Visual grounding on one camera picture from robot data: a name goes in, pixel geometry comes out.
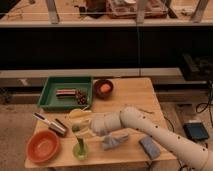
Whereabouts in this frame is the dark grape bunch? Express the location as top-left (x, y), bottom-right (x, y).
top-left (75, 90), bottom-right (87, 105)

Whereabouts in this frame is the metal fork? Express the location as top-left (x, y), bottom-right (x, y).
top-left (138, 108), bottom-right (154, 114)

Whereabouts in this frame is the green plastic cup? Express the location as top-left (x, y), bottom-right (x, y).
top-left (72, 144), bottom-right (88, 160)

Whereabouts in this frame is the dark striped bar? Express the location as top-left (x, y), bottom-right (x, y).
top-left (56, 89), bottom-right (76, 97)

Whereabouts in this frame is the grey crumpled cloth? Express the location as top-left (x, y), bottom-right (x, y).
top-left (102, 134), bottom-right (129, 150)

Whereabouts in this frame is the blue sponge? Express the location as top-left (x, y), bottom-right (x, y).
top-left (139, 136), bottom-right (161, 160)

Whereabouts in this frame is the black box on floor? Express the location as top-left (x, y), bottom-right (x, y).
top-left (183, 122), bottom-right (209, 141)

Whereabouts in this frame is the green chili pepper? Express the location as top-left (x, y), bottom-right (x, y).
top-left (77, 137), bottom-right (84, 155)

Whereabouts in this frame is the metal spatula tool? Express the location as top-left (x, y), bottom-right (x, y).
top-left (33, 112), bottom-right (67, 136)

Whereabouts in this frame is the orange fruit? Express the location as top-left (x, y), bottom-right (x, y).
top-left (100, 84), bottom-right (111, 92)

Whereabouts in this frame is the dark red bowl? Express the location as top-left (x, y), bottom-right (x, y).
top-left (93, 79), bottom-right (114, 99)

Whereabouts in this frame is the orange bowl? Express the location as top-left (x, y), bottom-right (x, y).
top-left (26, 130), bottom-right (60, 163)

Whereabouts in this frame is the green plastic tray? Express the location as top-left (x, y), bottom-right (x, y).
top-left (38, 76), bottom-right (93, 111)

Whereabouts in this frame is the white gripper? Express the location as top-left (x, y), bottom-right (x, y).
top-left (72, 115), bottom-right (110, 138)

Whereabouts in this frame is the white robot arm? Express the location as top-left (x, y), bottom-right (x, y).
top-left (71, 106), bottom-right (213, 171)

